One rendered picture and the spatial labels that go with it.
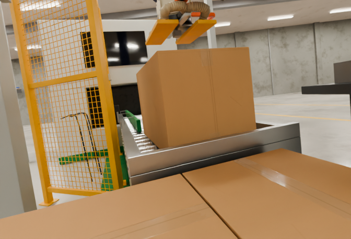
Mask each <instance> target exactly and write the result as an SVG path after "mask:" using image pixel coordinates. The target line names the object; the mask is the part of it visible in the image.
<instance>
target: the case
mask: <svg viewBox="0 0 351 239"><path fill-rule="evenodd" d="M136 78H137V86H138V93H139V101H140V106H141V114H142V121H143V129H144V134H145V135H146V136H147V137H148V138H149V139H150V140H151V141H152V142H153V143H154V144H155V145H156V146H157V147H158V148H159V149H163V148H168V147H173V146H178V145H183V144H188V143H192V142H197V141H201V140H206V139H212V138H217V137H221V136H227V135H232V134H237V133H241V132H247V131H250V130H255V129H256V120H255V109H254V98H253V87H252V75H251V64H250V52H249V47H226V48H213V49H189V50H166V51H157V52H156V53H155V54H154V55H153V56H152V57H151V58H150V59H149V60H148V62H147V63H146V64H145V65H144V66H143V67H142V68H141V69H140V70H139V72H138V73H137V74H136Z"/></svg>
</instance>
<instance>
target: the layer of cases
mask: <svg viewBox="0 0 351 239"><path fill-rule="evenodd" d="M0 239H351V168H350V167H347V166H343V165H340V164H336V163H333V162H329V161H325V160H322V159H318V158H315V157H311V156H308V155H305V154H301V153H297V152H294V151H290V150H287V149H283V148H280V149H276V150H272V151H268V152H264V153H259V154H255V155H252V156H249V157H245V158H241V159H236V160H232V161H228V162H224V163H220V164H216V165H212V166H208V167H205V168H201V169H197V170H193V171H189V172H185V173H182V175H181V174H177V175H173V176H168V177H164V178H160V179H157V180H153V181H149V182H145V183H141V184H137V185H133V186H129V187H125V188H121V189H117V190H113V191H110V192H106V193H102V194H97V195H93V196H89V197H85V198H81V199H77V200H73V201H69V202H65V203H62V204H58V205H54V206H50V207H46V208H42V209H38V210H34V211H29V212H25V213H21V214H18V215H15V216H11V217H6V218H2V219H0Z"/></svg>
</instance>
